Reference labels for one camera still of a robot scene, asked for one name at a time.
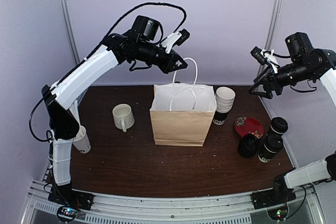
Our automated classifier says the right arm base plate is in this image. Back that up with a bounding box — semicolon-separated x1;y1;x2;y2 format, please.
250;188;296;209

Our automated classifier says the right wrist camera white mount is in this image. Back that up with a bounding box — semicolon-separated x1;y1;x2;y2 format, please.
250;46;280;73

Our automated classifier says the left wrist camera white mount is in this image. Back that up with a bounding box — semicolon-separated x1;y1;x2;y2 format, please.
160;29;190;54

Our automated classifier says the black paper coffee cup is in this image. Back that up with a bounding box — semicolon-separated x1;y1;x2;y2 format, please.
267;126;286;137
258;146;278;163

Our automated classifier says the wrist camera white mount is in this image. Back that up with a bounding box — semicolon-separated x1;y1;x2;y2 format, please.
160;29;190;54
250;46;280;73

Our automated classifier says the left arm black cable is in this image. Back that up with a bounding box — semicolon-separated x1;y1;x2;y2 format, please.
28;2;187;142

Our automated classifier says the red patterned plate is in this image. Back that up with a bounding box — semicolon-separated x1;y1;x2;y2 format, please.
234;116;264;139

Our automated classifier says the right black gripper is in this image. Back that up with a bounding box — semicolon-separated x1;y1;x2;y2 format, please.
249;59;315;99

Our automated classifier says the clear glass pitcher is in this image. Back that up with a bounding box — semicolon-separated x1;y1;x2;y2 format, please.
112;103;135;133

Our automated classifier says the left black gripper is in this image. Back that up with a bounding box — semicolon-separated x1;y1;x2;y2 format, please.
136;40;188;74

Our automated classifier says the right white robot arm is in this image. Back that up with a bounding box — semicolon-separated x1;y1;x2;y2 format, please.
248;32;335;205

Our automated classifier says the bundle of wrapped straws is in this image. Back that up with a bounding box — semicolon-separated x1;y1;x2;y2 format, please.
69;100;82;141

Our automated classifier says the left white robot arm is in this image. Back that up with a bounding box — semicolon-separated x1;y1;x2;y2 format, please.
42;16;190;205

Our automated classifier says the stack of paper cups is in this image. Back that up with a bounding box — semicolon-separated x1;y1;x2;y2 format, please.
213;87;236;125

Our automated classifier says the white cup holding straws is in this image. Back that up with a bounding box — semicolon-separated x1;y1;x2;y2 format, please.
72;125;91;154

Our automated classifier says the black cup lid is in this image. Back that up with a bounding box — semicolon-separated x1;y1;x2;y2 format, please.
270;117;288;134
264;134;283;153

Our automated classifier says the stack of black lids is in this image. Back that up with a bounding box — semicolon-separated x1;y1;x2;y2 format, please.
237;134;260;158

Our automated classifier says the aluminium front rail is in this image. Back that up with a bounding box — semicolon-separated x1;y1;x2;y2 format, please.
19;180;326;223

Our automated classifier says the brown paper takeout bag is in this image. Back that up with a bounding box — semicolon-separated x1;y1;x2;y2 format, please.
150;57;217;147

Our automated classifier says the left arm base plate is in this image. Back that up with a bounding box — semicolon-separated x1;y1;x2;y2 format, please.
48;187;94;210

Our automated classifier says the left aluminium corner post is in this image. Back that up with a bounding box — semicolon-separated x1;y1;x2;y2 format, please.
60;0;80;65

